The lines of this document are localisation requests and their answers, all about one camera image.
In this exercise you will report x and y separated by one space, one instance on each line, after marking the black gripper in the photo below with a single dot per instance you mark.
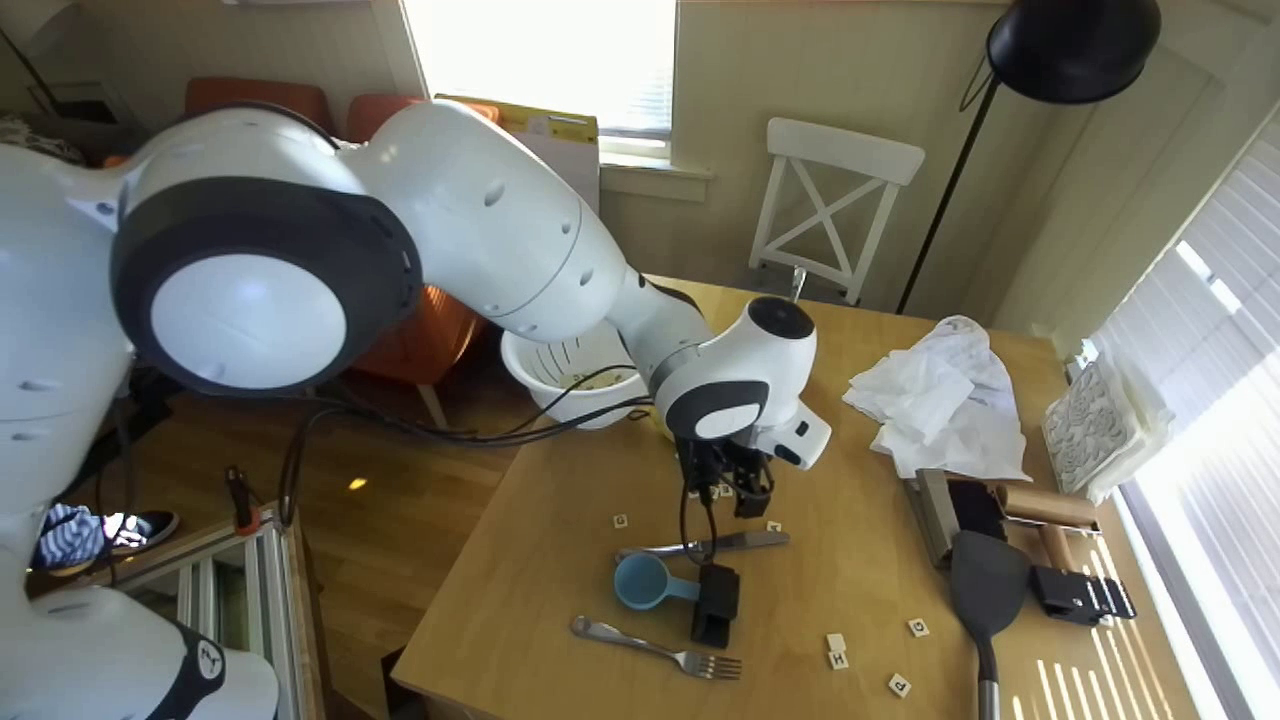
724 467

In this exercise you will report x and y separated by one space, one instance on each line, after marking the black floor lamp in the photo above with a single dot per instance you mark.
1054 54

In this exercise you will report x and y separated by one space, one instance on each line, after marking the blue measuring cup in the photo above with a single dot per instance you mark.
641 582

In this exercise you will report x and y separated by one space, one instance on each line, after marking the orange chair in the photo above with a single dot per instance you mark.
437 332

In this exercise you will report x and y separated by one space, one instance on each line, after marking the brown wooden block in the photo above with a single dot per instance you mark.
951 505

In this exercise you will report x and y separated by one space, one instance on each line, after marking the small black block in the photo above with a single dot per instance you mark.
714 607

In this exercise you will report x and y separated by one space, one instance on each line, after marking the silver fork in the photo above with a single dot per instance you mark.
689 663

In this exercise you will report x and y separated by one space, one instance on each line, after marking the black spatula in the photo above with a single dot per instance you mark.
991 585

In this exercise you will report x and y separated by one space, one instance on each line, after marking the white textured box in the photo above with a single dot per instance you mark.
1100 425

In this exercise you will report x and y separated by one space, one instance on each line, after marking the crumpled white cloth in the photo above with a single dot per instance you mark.
944 405

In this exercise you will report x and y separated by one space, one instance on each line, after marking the white plastic colander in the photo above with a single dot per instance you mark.
587 383

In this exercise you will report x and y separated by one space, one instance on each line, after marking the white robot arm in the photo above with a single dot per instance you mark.
251 253

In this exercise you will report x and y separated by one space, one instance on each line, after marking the white window blinds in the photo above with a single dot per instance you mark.
1201 330

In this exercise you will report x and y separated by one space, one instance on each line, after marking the white wooden chair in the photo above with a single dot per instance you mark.
825 201

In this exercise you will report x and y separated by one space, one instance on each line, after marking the silver table knife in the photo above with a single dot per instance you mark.
703 548

